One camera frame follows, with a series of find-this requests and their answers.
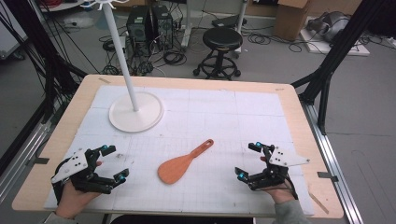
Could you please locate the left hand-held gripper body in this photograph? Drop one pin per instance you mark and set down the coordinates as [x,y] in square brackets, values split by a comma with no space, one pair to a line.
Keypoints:
[73,163]

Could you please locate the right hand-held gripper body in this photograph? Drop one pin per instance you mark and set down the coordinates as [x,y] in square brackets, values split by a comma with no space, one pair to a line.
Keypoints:
[286,158]

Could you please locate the white hook stand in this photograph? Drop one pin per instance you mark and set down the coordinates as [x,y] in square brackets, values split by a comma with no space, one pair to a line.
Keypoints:
[137,116]

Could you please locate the wooden rice spatula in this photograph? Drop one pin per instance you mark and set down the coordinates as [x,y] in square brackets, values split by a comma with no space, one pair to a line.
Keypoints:
[174,169]

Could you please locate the person's right hand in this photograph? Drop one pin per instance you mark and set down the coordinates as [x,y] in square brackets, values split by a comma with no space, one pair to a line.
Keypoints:
[281,194]

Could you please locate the person's left hand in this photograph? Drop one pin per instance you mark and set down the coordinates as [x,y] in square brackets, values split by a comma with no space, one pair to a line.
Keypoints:
[73,200]

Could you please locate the black tape piece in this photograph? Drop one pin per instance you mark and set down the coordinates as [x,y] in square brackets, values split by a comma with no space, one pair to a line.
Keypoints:
[327,176]
[40,160]

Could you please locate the white grid mat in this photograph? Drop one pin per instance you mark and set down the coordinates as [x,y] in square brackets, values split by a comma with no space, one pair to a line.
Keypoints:
[218,124]

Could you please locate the black round stool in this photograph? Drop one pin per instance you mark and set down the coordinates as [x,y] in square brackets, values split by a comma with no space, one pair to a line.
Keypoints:
[222,39]

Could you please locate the black flat device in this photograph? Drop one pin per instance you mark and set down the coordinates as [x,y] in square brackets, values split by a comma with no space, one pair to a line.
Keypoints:
[229,21]

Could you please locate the white desk leg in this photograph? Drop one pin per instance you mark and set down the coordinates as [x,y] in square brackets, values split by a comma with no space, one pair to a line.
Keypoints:
[241,18]
[186,25]

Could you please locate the white floor board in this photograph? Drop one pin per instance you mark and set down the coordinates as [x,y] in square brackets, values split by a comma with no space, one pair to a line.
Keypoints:
[351,48]

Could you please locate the brown cardboard box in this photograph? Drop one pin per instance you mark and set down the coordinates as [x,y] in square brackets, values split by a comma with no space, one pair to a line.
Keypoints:
[291,21]

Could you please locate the black computer tower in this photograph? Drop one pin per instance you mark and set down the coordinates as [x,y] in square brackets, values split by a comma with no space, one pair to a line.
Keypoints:
[162,26]
[138,25]

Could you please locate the grey bag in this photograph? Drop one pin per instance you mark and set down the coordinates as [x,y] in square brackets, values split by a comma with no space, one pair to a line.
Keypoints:
[331,25]

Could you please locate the aluminium rail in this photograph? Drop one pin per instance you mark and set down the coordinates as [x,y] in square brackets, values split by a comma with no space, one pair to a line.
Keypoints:
[334,161]
[18,165]

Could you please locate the black metal frame post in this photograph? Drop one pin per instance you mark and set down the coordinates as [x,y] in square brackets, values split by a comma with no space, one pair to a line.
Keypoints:
[339,46]
[49,71]

